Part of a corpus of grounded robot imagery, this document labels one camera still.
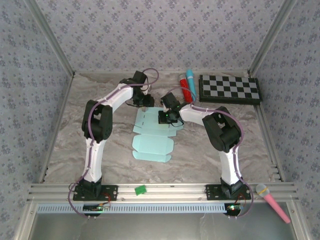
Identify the pink toy microphone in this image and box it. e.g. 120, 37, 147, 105
254, 183, 292, 224

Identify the aluminium side rail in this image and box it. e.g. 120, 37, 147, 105
248, 72, 285, 182
38, 72, 76, 185

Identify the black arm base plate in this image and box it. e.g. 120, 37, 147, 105
205, 184, 252, 202
72, 184, 119, 202

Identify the small circuit board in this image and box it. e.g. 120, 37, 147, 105
83, 203, 111, 213
224, 203, 245, 213

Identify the thin red black wire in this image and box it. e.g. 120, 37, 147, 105
101, 191, 112, 209
234, 193, 247, 210

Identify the red glitter toy microphone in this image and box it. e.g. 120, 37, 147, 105
177, 74, 196, 103

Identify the grey metal panel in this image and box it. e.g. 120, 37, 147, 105
27, 212, 301, 240

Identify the light teal paper box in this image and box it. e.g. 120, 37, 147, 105
131, 107, 179, 164

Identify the blue marker tube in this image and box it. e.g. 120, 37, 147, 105
185, 69, 198, 101

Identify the wide aluminium frame rail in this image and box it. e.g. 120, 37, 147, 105
26, 182, 300, 203

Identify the grey slotted cable duct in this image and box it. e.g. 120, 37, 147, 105
36, 202, 232, 214

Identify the purple cable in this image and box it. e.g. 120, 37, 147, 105
172, 84, 255, 220
67, 67, 161, 220

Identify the black grey chessboard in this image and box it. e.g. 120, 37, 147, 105
198, 74, 263, 106

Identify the aluminium frame post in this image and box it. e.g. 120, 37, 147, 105
24, 0, 76, 77
247, 0, 298, 76

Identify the small green block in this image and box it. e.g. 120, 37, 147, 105
134, 184, 148, 196

